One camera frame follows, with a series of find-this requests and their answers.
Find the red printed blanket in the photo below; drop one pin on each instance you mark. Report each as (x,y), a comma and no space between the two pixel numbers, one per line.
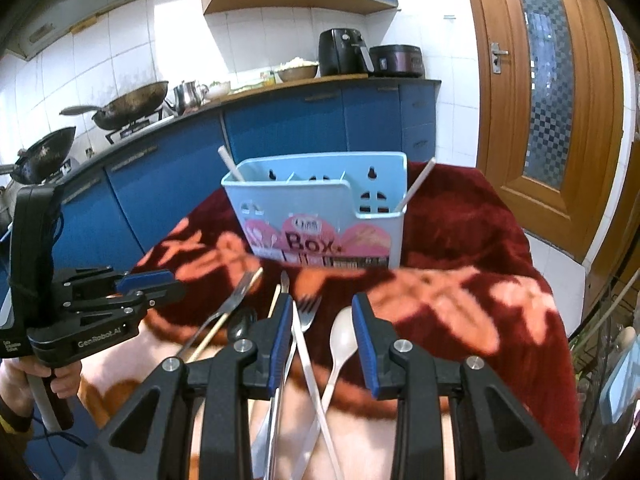
(475,240)

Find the gas stove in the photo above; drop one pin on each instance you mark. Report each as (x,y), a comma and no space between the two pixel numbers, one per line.
(135,127)

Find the large black wok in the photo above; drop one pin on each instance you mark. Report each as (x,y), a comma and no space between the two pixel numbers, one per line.
(132,102)

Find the bowl of food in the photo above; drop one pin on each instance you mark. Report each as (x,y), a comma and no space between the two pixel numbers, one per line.
(297,72)

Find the small black wok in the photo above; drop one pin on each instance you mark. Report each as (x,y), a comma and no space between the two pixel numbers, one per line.
(42,155)

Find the blue base cabinets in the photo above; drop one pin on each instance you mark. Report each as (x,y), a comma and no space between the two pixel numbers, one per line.
(300,125)

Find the person's left forearm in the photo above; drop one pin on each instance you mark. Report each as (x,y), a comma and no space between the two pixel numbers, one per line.
(12,425)

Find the silver fork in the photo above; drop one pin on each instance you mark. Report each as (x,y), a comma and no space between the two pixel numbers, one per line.
(240,292)
(307,312)

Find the dark rice cooker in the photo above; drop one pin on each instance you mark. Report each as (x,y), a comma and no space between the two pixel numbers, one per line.
(397,60)

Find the pale rounded object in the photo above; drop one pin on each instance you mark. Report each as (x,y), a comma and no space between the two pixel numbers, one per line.
(628,340)

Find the person's left hand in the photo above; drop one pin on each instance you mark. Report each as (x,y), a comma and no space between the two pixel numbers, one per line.
(67,380)

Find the light blue plastic item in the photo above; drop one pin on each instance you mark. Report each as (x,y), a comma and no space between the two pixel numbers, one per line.
(622,390)

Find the steel kettle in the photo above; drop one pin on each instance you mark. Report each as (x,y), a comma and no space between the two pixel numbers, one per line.
(187,96)

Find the black air fryer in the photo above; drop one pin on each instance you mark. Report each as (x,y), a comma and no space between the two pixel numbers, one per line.
(340,55)

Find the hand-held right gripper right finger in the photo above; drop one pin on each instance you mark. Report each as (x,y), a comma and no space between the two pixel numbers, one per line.
(362,350)

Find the wooden chopstick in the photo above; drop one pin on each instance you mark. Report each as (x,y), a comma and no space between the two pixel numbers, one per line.
(220,321)
(274,300)

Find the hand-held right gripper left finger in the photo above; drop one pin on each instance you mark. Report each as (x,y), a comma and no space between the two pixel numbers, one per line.
(284,345)

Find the grey range hood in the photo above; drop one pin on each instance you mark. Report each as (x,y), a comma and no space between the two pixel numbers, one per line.
(50,25)

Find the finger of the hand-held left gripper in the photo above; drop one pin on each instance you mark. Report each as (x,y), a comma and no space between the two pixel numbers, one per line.
(167,294)
(150,279)

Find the white plastic spoon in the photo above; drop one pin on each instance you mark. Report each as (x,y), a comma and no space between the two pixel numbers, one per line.
(344,335)

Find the wooden door with glass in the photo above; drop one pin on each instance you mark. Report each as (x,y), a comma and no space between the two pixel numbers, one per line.
(500,160)

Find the light blue utensil holder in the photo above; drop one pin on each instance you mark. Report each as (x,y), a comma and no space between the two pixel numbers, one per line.
(300,205)

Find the white bowl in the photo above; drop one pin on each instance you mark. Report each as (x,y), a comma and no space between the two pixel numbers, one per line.
(217,91)

